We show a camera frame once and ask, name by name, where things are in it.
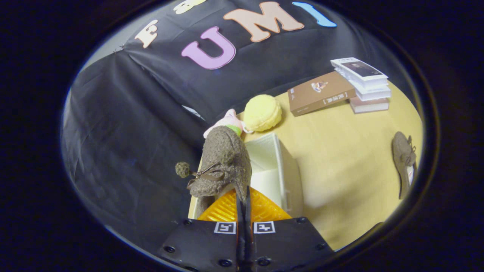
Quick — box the pink and green plush toy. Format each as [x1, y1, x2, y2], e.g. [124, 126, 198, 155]
[203, 109, 245, 139]

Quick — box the white book with portrait cover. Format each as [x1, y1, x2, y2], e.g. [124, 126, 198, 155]
[330, 57, 389, 88]

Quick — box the beige fabric storage box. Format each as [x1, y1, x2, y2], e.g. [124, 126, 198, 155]
[188, 132, 304, 220]

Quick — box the brown book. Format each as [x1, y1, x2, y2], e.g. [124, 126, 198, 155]
[288, 71, 356, 117]

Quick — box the pale pink book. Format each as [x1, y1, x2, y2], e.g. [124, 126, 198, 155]
[350, 97, 390, 114]

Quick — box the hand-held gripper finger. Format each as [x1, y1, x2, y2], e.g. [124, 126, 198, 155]
[159, 188, 245, 272]
[245, 186, 335, 272]

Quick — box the yellow round plush toy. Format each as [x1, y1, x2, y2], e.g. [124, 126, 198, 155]
[244, 94, 282, 132]

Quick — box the black backdrop cloth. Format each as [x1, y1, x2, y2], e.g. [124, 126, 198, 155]
[60, 0, 420, 261]

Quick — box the brown fuzzy shoe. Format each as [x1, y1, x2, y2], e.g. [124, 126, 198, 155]
[175, 126, 253, 214]
[391, 131, 418, 199]

